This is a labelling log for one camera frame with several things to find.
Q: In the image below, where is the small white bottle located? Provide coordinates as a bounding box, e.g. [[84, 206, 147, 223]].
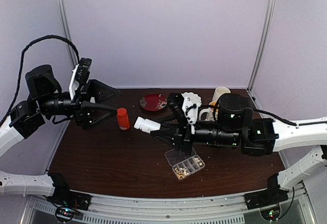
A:
[[133, 117, 161, 133]]

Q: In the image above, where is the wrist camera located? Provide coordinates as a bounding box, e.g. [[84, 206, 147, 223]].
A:
[[68, 58, 92, 100], [167, 93, 200, 125]]

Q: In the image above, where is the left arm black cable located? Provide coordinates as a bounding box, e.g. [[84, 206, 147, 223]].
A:
[[0, 35, 81, 127]]

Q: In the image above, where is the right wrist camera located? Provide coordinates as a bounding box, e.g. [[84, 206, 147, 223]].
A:
[[167, 93, 200, 125]]

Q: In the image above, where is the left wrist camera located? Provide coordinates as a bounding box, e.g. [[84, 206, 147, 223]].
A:
[[68, 58, 92, 100]]

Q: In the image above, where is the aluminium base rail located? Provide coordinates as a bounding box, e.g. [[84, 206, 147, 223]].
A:
[[18, 183, 318, 223]]

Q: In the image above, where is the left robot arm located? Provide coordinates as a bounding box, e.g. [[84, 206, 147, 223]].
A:
[[1, 63, 120, 206]]

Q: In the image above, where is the cream ribbed mug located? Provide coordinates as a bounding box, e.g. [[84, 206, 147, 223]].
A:
[[212, 86, 231, 101]]

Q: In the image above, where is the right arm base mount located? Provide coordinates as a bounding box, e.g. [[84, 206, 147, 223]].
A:
[[244, 190, 289, 210]]

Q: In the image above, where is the orange pill bottle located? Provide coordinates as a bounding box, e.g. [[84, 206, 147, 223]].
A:
[[116, 108, 130, 130]]

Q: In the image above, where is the clear plastic pill organizer box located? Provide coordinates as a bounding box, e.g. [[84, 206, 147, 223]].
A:
[[165, 148, 205, 180]]

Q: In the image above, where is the aluminium frame post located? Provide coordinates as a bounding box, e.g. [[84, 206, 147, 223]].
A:
[[247, 0, 276, 93], [53, 0, 86, 93]]

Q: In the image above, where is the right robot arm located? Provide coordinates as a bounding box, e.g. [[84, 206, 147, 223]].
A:
[[150, 92, 326, 205]]

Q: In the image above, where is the right aluminium frame post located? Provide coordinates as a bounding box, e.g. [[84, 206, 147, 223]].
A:
[[247, 0, 276, 93]]

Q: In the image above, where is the floral mug yellow inside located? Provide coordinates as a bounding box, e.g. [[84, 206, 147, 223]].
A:
[[198, 101, 216, 121]]

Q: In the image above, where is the red floral plate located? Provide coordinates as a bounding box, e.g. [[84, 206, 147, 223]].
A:
[[139, 94, 167, 112]]

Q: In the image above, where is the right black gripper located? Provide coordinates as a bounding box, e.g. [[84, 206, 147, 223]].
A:
[[150, 113, 240, 156]]

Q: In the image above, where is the left aluminium frame post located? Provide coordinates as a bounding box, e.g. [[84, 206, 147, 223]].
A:
[[53, 0, 86, 93]]

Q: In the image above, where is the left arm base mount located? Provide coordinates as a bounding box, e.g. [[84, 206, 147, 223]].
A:
[[46, 191, 91, 211]]

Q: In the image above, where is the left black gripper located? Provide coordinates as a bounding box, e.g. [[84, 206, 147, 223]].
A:
[[38, 79, 120, 129]]

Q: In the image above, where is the white scalloped bowl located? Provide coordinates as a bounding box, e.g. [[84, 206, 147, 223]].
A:
[[182, 92, 202, 107]]

